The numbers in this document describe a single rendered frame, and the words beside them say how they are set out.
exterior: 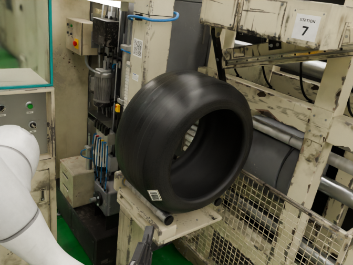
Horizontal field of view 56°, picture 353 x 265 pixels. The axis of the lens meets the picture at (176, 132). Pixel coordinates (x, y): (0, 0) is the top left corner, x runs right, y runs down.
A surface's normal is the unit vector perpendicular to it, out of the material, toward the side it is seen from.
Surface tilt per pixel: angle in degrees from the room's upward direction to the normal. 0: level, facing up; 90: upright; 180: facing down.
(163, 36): 90
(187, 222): 0
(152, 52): 90
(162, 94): 37
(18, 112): 90
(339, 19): 90
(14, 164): 54
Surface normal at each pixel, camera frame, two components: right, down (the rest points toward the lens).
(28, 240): 0.58, 0.35
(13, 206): 0.77, -0.05
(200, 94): 0.31, -0.35
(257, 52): -0.79, 0.14
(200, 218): 0.12, -0.91
